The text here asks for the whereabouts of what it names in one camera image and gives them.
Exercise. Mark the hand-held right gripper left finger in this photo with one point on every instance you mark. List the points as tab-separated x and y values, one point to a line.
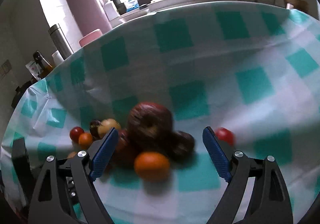
105	153

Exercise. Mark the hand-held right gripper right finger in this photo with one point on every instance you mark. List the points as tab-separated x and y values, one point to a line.
216	156

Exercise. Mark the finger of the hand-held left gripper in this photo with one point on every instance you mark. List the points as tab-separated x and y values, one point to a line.
21	161

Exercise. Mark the large red tomato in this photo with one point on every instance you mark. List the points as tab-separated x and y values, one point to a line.
125	153

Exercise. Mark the small red tomato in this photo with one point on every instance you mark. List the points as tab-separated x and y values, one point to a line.
75	133
225	135

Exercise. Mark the orange tangerine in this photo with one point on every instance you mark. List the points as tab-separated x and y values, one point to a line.
85	140
152	166

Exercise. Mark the yellow round fruit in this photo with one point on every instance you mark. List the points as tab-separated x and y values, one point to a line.
107	125

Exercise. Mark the small dark round fruit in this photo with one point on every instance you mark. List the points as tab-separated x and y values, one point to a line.
94	127

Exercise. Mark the large dark purple fruit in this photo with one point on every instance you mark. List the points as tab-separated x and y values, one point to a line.
183	146

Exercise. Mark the large red apple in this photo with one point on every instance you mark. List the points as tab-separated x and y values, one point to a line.
150	123

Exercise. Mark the black pot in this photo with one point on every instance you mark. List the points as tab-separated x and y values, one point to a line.
21	95

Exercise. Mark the white packet red label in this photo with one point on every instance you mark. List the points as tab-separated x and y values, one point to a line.
32	70

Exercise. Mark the green white checkered tablecloth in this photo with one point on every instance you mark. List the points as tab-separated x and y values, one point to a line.
200	63

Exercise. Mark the dark glass bottle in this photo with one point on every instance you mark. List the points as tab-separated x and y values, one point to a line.
43	67

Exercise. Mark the small white jar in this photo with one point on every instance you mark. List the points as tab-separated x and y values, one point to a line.
58	57

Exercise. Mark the pink cup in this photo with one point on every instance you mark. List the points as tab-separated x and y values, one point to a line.
90	37

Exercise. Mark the steel vacuum flask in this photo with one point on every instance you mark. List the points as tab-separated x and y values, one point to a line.
60	41

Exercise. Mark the white carton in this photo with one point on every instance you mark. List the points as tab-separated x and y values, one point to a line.
111	11

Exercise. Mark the pink thermos bottle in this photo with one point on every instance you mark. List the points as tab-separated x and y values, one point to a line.
87	8

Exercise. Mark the blue tissue pack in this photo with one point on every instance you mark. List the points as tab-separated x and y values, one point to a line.
131	4

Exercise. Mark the brown basket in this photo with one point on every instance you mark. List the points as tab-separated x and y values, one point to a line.
297	3

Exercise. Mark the wall socket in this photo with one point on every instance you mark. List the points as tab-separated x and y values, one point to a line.
5	68

